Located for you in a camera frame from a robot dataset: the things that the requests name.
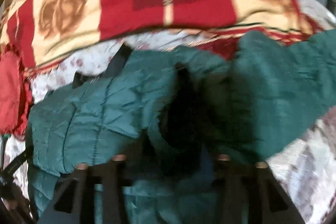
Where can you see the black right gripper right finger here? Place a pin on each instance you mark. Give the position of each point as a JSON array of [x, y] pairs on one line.
[[246, 192]]

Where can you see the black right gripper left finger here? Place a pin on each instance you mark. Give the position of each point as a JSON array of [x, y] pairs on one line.
[[74, 194]]

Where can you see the green quilted puffer jacket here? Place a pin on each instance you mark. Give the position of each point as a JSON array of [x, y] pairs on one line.
[[188, 101]]

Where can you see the white maroon floral bedspread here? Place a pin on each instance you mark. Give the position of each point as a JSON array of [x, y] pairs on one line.
[[306, 170]]

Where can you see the red heart-shaped ruffled pillow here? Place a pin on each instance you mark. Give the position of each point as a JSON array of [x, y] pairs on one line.
[[16, 95]]

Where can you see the red cream rose blanket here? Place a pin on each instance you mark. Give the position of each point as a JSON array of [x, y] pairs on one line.
[[131, 3]]

